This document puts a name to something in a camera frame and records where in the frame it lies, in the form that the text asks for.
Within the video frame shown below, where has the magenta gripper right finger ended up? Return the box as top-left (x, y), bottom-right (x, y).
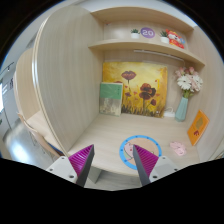
top-left (132, 144), bottom-right (180, 187)

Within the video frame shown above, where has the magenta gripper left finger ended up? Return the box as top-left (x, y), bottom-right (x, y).
top-left (46, 144), bottom-right (96, 188)

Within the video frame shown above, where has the white power adapter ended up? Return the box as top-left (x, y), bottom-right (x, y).
top-left (164, 107), bottom-right (175, 118)

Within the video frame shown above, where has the light teal vase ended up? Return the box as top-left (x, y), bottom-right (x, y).
top-left (175, 97), bottom-right (188, 122)

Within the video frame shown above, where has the orange leaf picture card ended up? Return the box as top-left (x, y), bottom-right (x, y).
top-left (187, 110), bottom-right (210, 145)

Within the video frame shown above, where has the yellow poppy flower painting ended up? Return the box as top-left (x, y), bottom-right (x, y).
top-left (102, 62), bottom-right (168, 118)

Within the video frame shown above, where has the green book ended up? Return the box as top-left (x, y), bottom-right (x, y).
top-left (99, 82), bottom-right (123, 116)

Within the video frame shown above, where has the wooden desk shelf unit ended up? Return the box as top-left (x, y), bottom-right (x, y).
top-left (13, 4), bottom-right (224, 184)

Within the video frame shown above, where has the pink white flower bouquet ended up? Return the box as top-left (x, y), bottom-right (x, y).
top-left (175, 67), bottom-right (203, 99)

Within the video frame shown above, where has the white LED light bar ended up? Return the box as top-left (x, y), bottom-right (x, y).
top-left (134, 49), bottom-right (184, 62)

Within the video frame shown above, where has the small potted plant right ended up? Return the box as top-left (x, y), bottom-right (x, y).
top-left (160, 31), bottom-right (169, 43)

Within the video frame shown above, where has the small potted plant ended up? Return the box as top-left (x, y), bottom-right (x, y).
top-left (131, 29), bottom-right (140, 39)
top-left (160, 31), bottom-right (169, 43)

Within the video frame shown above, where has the red lucky figurine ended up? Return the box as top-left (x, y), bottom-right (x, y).
top-left (166, 29), bottom-right (184, 48)

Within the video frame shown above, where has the small potted plant left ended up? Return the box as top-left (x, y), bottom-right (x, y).
top-left (131, 29), bottom-right (140, 39)

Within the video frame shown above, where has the purple round number sign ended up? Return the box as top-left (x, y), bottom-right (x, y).
top-left (140, 27), bottom-right (155, 39)

